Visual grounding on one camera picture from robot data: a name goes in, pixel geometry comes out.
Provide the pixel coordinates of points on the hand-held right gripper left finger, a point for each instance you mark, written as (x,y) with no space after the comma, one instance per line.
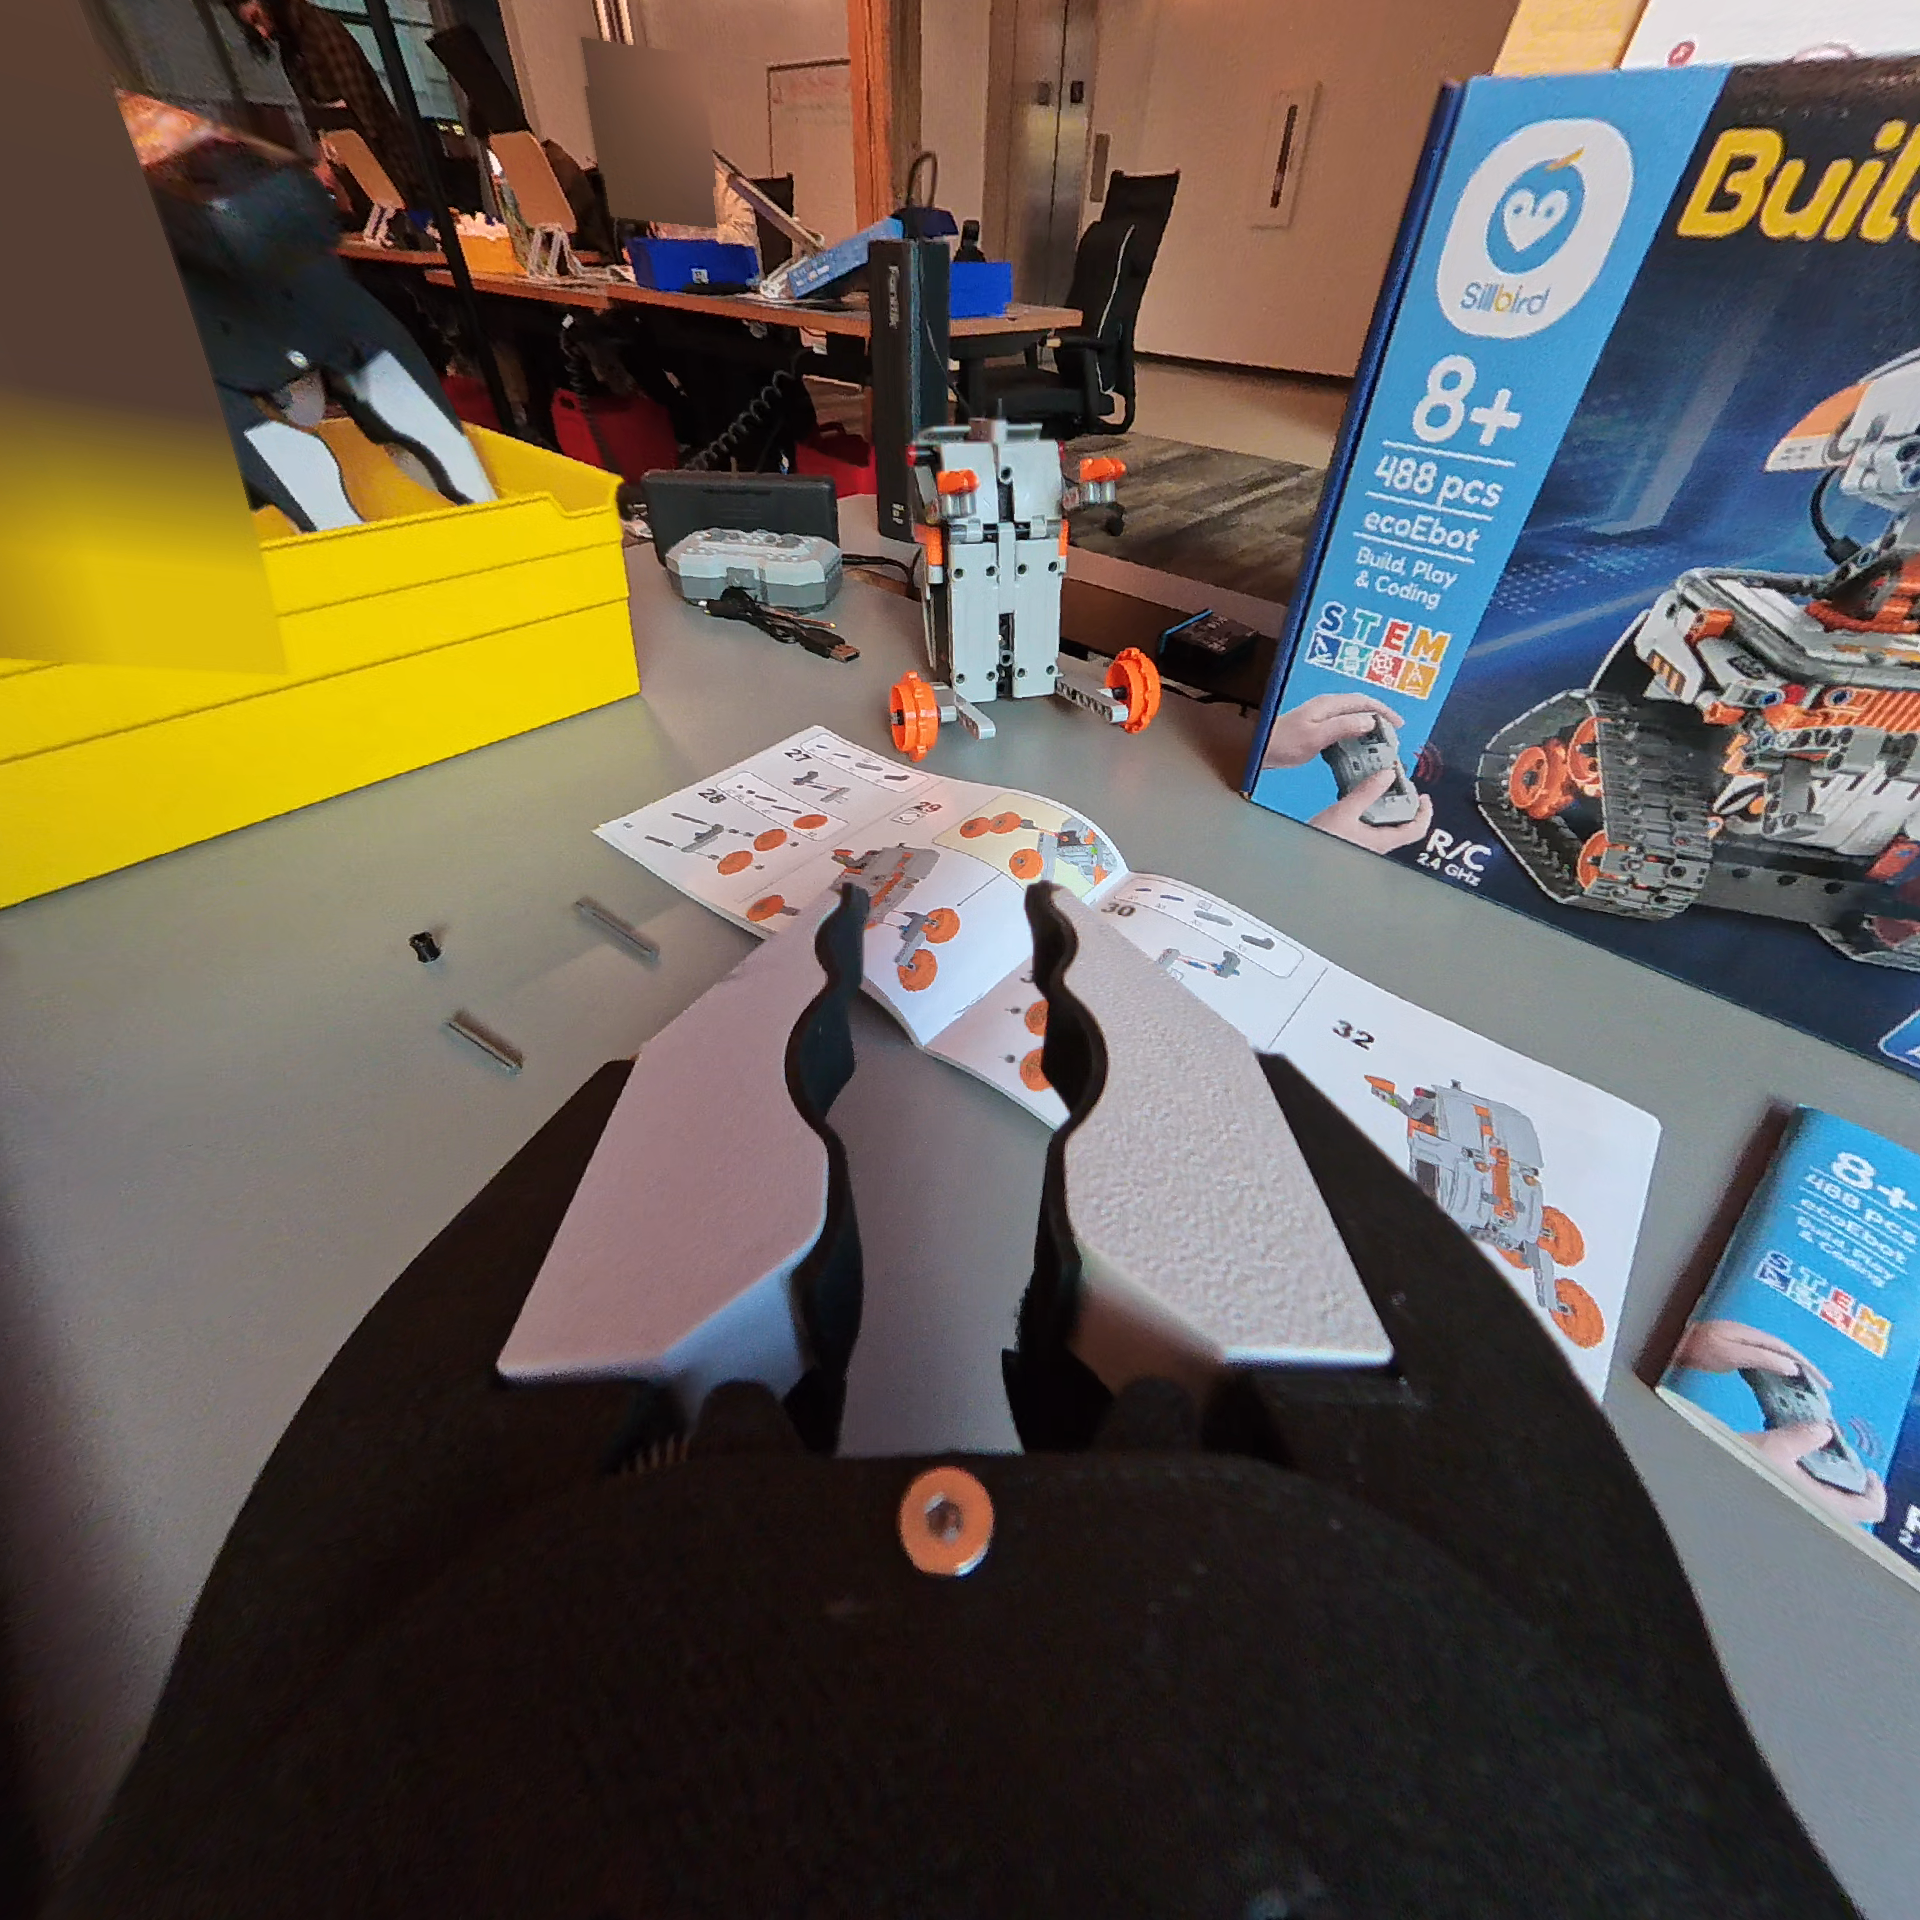
(669,1232)

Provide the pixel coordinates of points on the black flat box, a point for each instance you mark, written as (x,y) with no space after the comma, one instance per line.
(736,508)

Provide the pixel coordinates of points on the grey battery box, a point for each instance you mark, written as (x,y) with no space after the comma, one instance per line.
(749,570)

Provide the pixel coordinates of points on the yellow plastic bin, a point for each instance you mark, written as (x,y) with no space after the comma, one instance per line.
(361,691)

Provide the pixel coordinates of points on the blue storage bin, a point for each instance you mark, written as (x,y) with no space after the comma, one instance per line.
(981,290)
(689,265)

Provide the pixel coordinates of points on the grey desk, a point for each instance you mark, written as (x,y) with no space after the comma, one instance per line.
(242,1203)

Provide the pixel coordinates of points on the open white instruction booklet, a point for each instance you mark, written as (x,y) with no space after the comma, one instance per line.
(1321,1081)

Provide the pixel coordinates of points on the black office chair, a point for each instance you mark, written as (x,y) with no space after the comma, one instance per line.
(1109,299)

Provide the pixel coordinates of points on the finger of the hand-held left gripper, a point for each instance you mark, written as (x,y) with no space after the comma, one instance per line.
(299,475)
(422,436)

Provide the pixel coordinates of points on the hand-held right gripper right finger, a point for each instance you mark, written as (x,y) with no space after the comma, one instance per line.
(1226,1232)

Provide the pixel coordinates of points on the grey orange robot model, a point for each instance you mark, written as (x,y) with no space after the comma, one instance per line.
(991,574)

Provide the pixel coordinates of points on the blue toy robot box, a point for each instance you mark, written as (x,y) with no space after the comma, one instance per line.
(1683,510)

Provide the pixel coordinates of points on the long wooden office table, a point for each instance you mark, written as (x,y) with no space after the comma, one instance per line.
(719,308)

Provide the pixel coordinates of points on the small colourful booklet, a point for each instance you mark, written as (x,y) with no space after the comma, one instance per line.
(1817,1351)

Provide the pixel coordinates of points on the thin dark axle piece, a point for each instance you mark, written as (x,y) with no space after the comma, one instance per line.
(484,1042)
(616,931)

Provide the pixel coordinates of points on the small black module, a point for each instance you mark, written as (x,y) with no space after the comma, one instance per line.
(1211,660)

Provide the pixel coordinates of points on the black tall speaker box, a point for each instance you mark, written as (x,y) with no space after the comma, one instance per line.
(911,391)

